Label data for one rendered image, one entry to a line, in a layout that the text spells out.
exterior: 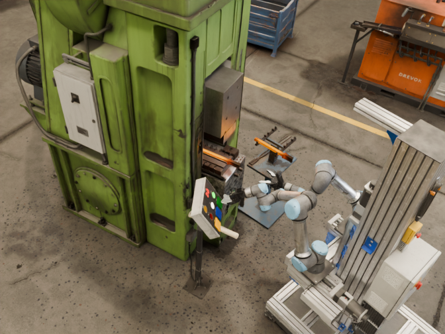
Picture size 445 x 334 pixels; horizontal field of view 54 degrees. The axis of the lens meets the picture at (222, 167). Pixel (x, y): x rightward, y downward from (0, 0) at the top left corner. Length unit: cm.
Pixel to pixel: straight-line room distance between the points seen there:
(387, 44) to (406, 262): 394
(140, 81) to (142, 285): 185
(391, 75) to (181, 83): 423
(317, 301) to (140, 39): 207
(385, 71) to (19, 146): 480
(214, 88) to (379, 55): 381
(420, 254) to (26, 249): 331
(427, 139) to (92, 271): 296
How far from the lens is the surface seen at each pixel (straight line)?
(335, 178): 327
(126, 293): 397
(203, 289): 394
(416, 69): 639
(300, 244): 289
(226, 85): 301
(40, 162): 521
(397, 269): 288
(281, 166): 403
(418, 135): 248
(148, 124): 320
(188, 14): 246
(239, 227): 435
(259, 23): 689
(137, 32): 277
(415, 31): 604
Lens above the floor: 343
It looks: 44 degrees down
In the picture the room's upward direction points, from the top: 4 degrees clockwise
